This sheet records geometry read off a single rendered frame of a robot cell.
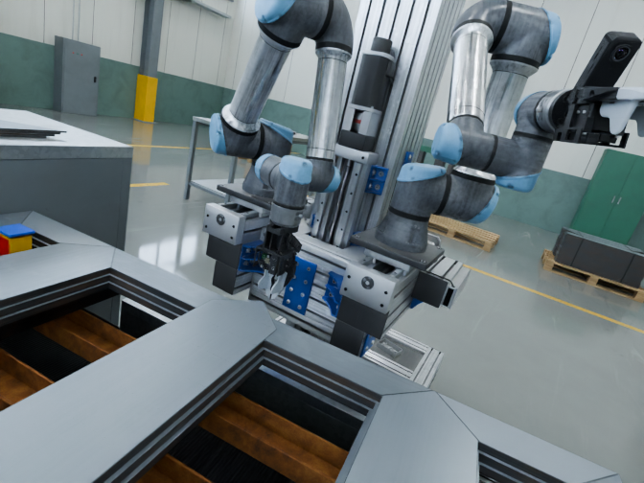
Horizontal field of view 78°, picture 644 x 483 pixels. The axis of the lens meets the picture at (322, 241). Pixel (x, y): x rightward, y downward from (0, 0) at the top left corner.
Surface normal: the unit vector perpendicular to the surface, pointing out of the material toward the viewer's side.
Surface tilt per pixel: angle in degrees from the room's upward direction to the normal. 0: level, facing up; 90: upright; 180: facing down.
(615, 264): 90
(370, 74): 90
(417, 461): 0
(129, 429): 0
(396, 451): 0
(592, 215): 90
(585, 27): 90
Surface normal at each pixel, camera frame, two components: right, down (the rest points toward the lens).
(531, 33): -0.11, 0.34
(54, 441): 0.23, -0.92
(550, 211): -0.47, 0.17
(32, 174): 0.89, 0.32
